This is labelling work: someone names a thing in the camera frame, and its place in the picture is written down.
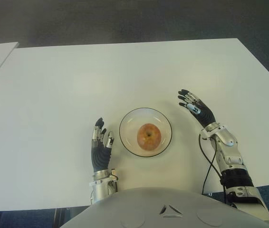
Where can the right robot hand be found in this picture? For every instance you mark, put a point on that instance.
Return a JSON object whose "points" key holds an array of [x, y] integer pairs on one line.
{"points": [[204, 114]]}

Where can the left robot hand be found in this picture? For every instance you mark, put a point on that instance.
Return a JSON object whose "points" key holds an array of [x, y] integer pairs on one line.
{"points": [[100, 156]]}

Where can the red yellow apple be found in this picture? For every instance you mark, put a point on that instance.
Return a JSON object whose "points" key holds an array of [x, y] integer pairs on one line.
{"points": [[148, 136]]}

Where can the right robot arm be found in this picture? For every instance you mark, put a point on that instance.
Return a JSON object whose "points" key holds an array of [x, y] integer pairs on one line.
{"points": [[232, 161]]}

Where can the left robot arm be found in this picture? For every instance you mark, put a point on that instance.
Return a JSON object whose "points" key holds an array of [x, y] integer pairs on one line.
{"points": [[100, 190]]}

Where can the white plate black rim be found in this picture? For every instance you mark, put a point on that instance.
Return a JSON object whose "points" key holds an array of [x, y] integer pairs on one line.
{"points": [[129, 123]]}

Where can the grey robot torso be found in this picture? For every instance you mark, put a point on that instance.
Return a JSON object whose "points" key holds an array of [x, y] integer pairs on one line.
{"points": [[148, 209]]}

